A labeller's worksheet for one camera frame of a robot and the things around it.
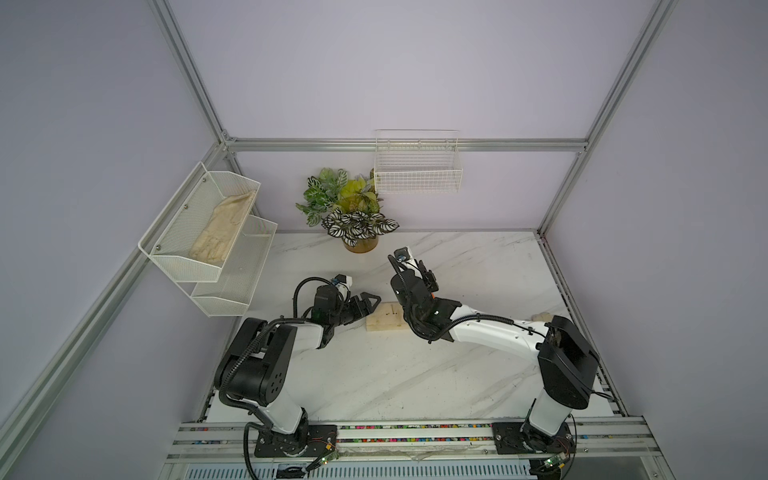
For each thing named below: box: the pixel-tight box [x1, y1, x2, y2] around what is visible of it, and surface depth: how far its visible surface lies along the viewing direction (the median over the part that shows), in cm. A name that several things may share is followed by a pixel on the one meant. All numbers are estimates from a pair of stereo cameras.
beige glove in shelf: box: [189, 190, 256, 264], surface depth 82 cm
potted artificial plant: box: [295, 168, 400, 253], surface depth 98 cm
